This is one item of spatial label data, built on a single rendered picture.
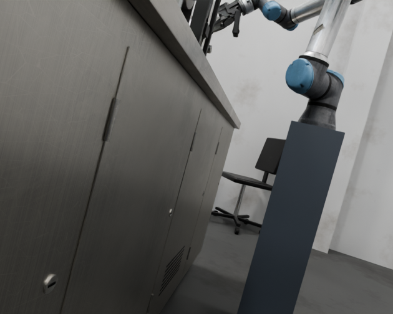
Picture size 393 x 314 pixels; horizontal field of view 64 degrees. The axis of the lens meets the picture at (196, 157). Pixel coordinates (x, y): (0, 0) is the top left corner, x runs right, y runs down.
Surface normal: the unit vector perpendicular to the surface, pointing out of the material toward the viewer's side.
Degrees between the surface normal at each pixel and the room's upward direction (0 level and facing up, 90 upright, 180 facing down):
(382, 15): 90
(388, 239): 90
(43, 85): 90
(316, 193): 90
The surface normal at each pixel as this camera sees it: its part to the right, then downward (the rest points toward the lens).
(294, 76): -0.84, -0.07
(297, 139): -0.27, -0.03
